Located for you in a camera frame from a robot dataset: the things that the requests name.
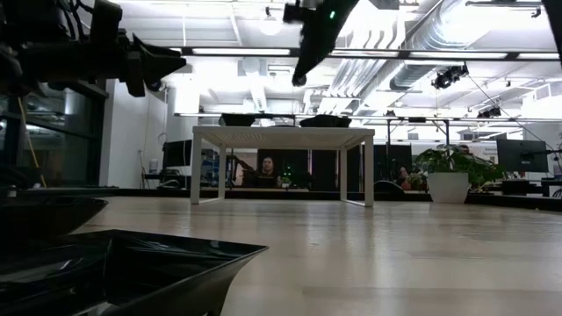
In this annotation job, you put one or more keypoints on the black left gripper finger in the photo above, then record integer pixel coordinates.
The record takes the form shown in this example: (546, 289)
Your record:
(156, 47)
(162, 68)

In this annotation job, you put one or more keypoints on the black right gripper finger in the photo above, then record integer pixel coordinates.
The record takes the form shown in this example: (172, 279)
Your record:
(309, 57)

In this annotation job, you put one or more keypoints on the black bowl stack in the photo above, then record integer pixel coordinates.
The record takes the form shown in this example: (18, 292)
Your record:
(326, 121)

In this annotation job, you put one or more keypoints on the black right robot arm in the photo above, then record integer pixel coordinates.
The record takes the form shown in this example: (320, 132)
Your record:
(555, 26)

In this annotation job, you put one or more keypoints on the white round pendant lamp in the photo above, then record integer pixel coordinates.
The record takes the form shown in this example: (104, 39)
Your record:
(270, 25)

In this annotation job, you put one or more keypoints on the long linear ceiling light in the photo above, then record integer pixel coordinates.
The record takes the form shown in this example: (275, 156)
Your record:
(241, 51)

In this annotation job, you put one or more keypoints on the white perforated metal shelf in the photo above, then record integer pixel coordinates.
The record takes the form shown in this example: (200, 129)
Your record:
(283, 134)

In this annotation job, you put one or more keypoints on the black computer monitor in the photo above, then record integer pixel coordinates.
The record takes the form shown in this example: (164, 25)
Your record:
(175, 153)
(522, 155)

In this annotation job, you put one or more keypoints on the white plastic jug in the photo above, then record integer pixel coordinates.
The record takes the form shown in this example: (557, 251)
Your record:
(153, 166)

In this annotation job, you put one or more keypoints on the person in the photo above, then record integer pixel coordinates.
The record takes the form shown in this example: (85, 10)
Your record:
(464, 149)
(265, 173)

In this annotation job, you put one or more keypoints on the black ceiling spot lamp cluster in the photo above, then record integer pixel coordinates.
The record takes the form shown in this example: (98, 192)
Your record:
(448, 76)

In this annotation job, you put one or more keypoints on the small white cup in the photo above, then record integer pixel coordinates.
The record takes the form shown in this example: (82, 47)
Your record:
(12, 191)

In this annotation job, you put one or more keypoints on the black office chair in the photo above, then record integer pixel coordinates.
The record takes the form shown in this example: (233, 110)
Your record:
(386, 186)

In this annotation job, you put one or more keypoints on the black round lobed plate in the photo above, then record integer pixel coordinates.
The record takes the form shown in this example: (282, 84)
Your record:
(44, 215)

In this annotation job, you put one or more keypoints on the green plant in white pot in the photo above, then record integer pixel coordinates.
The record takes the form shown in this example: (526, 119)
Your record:
(448, 184)

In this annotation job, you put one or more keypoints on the background black rig frame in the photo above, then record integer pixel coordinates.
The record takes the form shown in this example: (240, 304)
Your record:
(417, 119)

